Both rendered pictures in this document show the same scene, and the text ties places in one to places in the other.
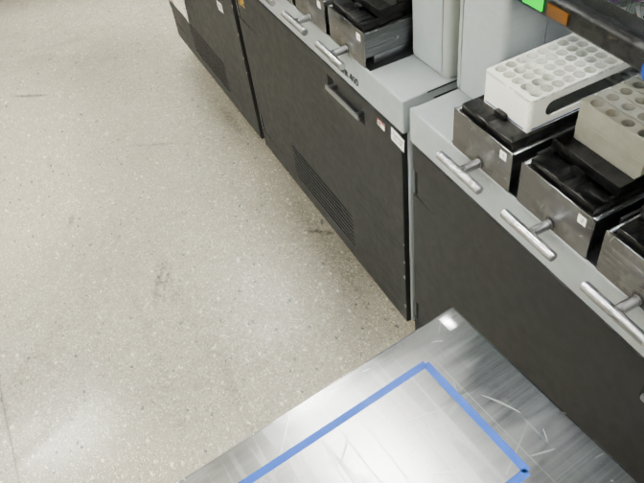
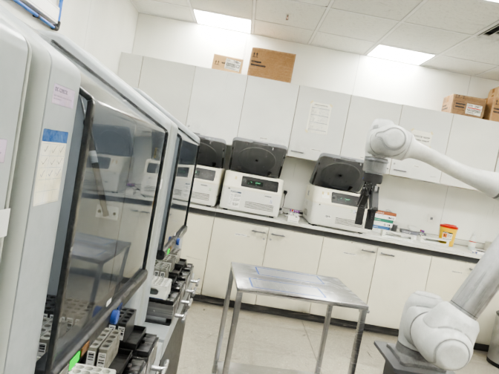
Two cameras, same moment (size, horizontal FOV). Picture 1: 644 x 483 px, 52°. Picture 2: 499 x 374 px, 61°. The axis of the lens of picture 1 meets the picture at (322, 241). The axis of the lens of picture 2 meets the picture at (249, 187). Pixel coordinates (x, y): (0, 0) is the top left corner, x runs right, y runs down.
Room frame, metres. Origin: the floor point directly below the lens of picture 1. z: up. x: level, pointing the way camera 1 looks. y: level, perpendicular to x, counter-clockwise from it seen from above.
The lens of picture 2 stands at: (2.12, 0.45, 1.35)
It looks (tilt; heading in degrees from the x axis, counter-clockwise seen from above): 3 degrees down; 200
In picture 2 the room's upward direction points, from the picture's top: 10 degrees clockwise
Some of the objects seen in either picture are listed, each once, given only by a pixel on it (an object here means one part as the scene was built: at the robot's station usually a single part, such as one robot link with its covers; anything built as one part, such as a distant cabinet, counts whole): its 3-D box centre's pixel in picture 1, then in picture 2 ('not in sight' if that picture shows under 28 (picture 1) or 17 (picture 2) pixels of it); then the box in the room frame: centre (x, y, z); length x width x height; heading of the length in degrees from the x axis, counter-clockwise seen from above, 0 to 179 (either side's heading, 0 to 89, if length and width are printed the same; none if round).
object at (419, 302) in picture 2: not in sight; (424, 319); (0.31, 0.62, 0.87); 0.18 x 0.16 x 0.22; 15
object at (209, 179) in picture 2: not in sight; (195, 168); (-1.57, -1.48, 1.22); 0.62 x 0.56 x 0.64; 19
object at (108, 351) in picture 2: not in sight; (108, 351); (1.29, -0.13, 0.85); 0.12 x 0.02 x 0.06; 22
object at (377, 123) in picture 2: not in sight; (381, 138); (0.42, 0.33, 1.54); 0.13 x 0.11 x 0.16; 15
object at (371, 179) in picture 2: not in sight; (370, 184); (0.41, 0.33, 1.36); 0.08 x 0.07 x 0.09; 21
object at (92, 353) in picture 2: not in sight; (99, 349); (1.30, -0.15, 0.85); 0.12 x 0.02 x 0.06; 21
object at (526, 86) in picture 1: (587, 68); (128, 283); (0.81, -0.42, 0.83); 0.30 x 0.10 x 0.06; 111
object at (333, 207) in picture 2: not in sight; (338, 191); (-2.09, -0.14, 1.25); 0.62 x 0.56 x 0.69; 21
